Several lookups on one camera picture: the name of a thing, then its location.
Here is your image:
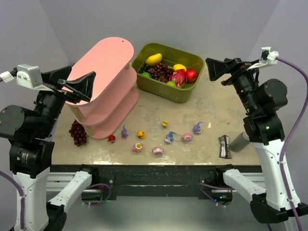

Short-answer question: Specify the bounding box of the purple bunny toy blue bow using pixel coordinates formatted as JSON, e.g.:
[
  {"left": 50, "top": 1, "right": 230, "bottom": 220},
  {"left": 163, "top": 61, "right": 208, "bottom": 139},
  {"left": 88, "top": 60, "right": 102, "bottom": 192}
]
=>
[{"left": 165, "top": 131, "right": 176, "bottom": 144}]

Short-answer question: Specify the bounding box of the pink round toy white face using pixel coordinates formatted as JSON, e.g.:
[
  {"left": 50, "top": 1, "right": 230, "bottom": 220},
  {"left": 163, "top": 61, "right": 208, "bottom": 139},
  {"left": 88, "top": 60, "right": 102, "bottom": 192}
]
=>
[{"left": 152, "top": 146, "right": 164, "bottom": 155}]

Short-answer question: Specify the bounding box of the purple bunny toy with strawberry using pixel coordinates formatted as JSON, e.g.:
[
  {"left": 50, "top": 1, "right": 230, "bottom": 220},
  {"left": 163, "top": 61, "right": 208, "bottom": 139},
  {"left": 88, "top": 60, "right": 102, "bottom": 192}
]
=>
[{"left": 192, "top": 122, "right": 202, "bottom": 134}]

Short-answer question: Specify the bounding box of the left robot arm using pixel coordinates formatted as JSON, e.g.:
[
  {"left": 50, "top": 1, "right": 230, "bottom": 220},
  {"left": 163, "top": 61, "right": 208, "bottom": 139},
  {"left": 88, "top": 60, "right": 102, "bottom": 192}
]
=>
[{"left": 0, "top": 64, "right": 99, "bottom": 231}]

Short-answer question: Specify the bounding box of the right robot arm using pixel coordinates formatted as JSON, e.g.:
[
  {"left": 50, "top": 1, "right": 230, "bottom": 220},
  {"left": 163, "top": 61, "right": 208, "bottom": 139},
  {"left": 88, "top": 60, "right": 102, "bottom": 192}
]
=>
[{"left": 206, "top": 58, "right": 308, "bottom": 224}]

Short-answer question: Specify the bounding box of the pink three-tier wooden shelf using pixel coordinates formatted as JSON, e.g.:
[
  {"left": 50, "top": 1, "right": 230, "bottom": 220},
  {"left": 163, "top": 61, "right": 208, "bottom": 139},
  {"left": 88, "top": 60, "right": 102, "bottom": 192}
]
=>
[{"left": 66, "top": 37, "right": 139, "bottom": 140}]

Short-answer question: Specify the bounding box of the red toy apple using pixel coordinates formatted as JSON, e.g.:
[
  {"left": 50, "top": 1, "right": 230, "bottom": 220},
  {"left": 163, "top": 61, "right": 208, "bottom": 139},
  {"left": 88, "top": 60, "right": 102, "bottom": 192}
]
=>
[{"left": 186, "top": 68, "right": 198, "bottom": 83}]

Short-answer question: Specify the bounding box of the pink toy dragon fruit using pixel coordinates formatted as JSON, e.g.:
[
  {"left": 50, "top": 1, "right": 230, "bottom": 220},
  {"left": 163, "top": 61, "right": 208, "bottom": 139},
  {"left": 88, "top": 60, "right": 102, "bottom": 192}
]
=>
[{"left": 169, "top": 69, "right": 186, "bottom": 88}]

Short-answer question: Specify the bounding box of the red grape bunch on table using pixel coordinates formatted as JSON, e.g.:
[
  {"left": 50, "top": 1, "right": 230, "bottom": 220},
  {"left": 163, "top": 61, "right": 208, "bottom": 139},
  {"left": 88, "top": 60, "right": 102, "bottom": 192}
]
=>
[{"left": 69, "top": 120, "right": 88, "bottom": 147}]

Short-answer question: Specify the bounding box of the yellow toy lemon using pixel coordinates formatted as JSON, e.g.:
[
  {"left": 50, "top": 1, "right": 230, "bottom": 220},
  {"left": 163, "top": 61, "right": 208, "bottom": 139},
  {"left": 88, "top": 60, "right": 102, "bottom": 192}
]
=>
[{"left": 173, "top": 64, "right": 187, "bottom": 72}]

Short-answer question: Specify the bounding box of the green toy pear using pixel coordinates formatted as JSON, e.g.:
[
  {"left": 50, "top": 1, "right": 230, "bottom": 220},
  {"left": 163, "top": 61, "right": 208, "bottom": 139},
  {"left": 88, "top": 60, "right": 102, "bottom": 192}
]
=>
[{"left": 167, "top": 81, "right": 176, "bottom": 87}]

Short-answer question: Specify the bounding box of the dark red grape bunch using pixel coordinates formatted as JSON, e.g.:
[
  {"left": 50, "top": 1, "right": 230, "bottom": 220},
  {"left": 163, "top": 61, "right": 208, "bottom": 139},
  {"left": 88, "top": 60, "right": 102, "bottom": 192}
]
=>
[{"left": 148, "top": 63, "right": 174, "bottom": 83}]

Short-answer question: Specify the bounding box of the olive green plastic bin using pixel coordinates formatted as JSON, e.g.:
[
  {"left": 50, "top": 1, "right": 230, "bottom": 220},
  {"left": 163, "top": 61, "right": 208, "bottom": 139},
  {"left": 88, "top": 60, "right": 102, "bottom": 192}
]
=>
[{"left": 131, "top": 42, "right": 205, "bottom": 103}]

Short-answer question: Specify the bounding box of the red strawberry toy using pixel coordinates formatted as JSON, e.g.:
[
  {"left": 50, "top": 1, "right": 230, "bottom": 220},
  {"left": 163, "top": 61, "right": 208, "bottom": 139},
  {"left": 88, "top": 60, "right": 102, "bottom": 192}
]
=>
[{"left": 107, "top": 135, "right": 116, "bottom": 143}]

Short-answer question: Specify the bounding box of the green sauce squeeze bottle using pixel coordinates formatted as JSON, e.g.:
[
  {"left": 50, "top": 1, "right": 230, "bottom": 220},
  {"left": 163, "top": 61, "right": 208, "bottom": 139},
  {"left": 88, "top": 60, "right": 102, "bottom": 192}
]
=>
[{"left": 230, "top": 132, "right": 250, "bottom": 153}]

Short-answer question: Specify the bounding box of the yellow toy mango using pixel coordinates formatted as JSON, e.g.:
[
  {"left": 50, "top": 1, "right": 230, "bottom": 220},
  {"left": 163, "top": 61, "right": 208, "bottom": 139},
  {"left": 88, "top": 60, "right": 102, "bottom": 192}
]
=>
[{"left": 145, "top": 53, "right": 163, "bottom": 66}]

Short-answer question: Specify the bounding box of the green toy lime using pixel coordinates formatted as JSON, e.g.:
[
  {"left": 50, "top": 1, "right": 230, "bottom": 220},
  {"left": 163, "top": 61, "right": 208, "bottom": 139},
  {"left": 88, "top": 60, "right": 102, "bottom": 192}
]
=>
[{"left": 141, "top": 72, "right": 152, "bottom": 78}]

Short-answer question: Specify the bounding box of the black grape bunch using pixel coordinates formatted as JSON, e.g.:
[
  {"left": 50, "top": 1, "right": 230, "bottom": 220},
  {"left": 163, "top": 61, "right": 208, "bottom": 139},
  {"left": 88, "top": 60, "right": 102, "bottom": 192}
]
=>
[{"left": 139, "top": 64, "right": 152, "bottom": 74}]

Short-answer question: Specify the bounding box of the yellow duck toy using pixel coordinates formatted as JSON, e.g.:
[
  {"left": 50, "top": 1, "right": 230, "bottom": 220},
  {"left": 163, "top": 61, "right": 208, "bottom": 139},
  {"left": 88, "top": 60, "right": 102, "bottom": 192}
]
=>
[{"left": 137, "top": 130, "right": 145, "bottom": 139}]

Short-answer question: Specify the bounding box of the yellow minion toy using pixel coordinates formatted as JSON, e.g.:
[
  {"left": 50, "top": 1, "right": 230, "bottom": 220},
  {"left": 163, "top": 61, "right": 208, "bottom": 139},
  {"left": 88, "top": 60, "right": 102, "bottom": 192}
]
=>
[{"left": 162, "top": 120, "right": 168, "bottom": 128}]

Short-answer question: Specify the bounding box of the brown snack wrapper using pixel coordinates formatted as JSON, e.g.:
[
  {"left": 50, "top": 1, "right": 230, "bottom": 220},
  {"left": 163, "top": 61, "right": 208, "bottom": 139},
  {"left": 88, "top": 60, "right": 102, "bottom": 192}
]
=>
[{"left": 218, "top": 135, "right": 232, "bottom": 159}]

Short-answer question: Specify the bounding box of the pink toy with green center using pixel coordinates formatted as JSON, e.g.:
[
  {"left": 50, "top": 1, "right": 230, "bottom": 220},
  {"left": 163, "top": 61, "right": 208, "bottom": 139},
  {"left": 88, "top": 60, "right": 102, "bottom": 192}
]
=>
[{"left": 132, "top": 143, "right": 143, "bottom": 153}]

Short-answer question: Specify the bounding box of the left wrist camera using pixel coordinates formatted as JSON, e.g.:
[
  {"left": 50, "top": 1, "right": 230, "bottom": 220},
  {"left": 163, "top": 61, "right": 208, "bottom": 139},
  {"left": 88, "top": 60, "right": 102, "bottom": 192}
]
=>
[{"left": 16, "top": 64, "right": 48, "bottom": 90}]

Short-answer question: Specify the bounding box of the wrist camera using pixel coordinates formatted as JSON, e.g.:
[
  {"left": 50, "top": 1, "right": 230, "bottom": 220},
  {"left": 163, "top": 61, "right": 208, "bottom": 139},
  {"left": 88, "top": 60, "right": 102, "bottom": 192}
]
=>
[
  {"left": 248, "top": 47, "right": 279, "bottom": 70},
  {"left": 16, "top": 64, "right": 48, "bottom": 90}
]

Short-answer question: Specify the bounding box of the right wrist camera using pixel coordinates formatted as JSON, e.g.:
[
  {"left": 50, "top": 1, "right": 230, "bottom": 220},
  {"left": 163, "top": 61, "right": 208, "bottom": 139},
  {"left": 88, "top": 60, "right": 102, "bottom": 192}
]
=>
[{"left": 248, "top": 47, "right": 279, "bottom": 70}]

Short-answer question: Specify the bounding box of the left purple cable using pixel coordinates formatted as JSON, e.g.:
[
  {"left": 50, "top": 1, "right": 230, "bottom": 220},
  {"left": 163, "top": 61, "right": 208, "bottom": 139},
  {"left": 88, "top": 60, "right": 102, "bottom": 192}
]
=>
[{"left": 0, "top": 69, "right": 27, "bottom": 231}]

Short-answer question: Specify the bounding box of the black table frame rail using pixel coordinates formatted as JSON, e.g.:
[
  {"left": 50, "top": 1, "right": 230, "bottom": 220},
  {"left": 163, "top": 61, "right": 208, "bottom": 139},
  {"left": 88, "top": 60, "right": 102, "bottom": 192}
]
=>
[{"left": 47, "top": 165, "right": 265, "bottom": 200}]

